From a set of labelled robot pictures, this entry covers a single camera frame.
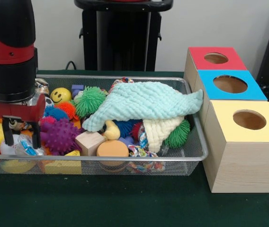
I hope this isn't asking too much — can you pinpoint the yellow smiley face ball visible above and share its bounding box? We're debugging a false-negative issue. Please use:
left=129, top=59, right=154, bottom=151
left=51, top=87, right=72, bottom=105

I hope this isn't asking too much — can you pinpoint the wooden three-hole sorting box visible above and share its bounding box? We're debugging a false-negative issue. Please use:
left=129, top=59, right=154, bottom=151
left=183, top=46, right=269, bottom=193

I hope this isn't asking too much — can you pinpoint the dark green table cloth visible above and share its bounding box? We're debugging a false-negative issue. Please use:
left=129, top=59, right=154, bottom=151
left=0, top=70, right=269, bottom=227

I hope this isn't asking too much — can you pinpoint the green spiky ball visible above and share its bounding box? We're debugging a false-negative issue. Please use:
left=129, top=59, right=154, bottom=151
left=164, top=119, right=191, bottom=148
left=75, top=86, right=107, bottom=119

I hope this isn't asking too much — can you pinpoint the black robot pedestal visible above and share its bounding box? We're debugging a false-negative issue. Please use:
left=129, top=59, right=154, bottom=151
left=74, top=0, right=174, bottom=71

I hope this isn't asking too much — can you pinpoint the orange round disc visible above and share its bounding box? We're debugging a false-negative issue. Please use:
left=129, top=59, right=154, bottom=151
left=96, top=140, right=129, bottom=167

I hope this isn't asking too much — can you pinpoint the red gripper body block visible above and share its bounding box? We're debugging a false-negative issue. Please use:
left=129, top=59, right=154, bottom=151
left=0, top=93, right=46, bottom=122

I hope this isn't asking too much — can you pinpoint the purple spiky ball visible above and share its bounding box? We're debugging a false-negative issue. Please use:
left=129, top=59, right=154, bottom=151
left=40, top=118, right=83, bottom=156

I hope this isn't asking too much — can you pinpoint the cream knitted cloth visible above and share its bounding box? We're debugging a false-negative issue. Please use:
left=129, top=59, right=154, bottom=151
left=142, top=115, right=185, bottom=153

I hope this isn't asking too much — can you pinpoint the mint green cloth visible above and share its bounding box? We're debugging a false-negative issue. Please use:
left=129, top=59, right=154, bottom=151
left=81, top=81, right=205, bottom=133

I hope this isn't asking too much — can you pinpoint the clear mesh bin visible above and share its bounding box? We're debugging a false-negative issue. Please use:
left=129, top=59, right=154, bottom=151
left=0, top=74, right=209, bottom=176

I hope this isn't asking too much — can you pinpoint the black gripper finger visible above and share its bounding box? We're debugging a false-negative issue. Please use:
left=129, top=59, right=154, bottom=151
left=30, top=121, right=41, bottom=149
left=3, top=116, right=14, bottom=146

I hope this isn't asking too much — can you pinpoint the wooden cube block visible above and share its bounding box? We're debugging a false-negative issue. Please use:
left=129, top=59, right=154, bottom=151
left=75, top=131, right=106, bottom=157

